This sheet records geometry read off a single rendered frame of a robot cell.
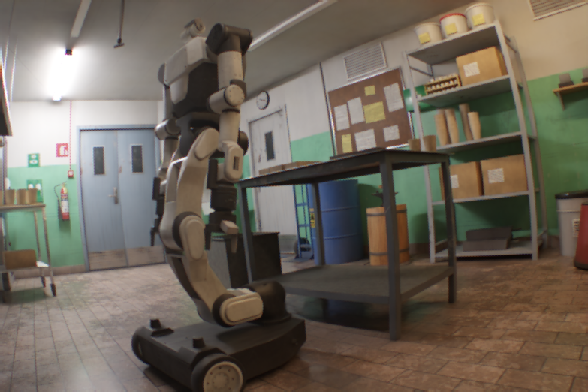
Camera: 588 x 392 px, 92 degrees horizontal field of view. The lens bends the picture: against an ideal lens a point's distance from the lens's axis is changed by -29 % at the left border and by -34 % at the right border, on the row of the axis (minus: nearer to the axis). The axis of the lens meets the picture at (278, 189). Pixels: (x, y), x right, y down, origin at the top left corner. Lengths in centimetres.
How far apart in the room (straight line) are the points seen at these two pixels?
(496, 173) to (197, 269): 256
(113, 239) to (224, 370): 450
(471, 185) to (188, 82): 256
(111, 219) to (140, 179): 76
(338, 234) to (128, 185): 309
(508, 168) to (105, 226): 502
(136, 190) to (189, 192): 436
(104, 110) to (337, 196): 356
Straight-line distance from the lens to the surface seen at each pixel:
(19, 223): 549
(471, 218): 388
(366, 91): 460
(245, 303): 153
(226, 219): 128
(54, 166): 556
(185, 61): 152
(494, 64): 340
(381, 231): 372
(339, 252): 420
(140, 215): 577
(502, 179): 329
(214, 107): 139
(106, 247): 563
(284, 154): 570
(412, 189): 420
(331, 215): 417
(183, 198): 142
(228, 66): 141
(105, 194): 565
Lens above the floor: 66
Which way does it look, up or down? 3 degrees up
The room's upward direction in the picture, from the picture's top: 6 degrees counter-clockwise
